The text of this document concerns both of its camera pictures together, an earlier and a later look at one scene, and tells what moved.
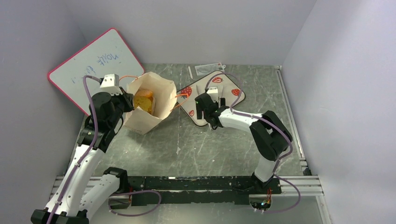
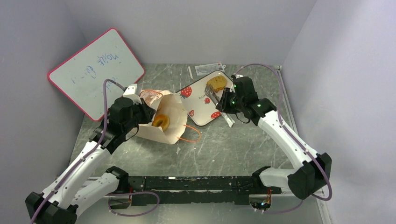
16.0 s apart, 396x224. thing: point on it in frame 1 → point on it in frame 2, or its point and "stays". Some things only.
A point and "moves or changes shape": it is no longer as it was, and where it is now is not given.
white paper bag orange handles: x=154 y=96 moves or changes shape
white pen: x=190 y=72 stays
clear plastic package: x=204 y=69 stays
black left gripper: x=127 y=99 → x=148 y=112
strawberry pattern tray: x=229 y=93 stays
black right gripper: x=201 y=105 → x=224 y=104
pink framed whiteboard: x=108 y=54 stays
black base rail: x=216 y=189 stays
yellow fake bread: x=144 y=99 → x=217 y=83
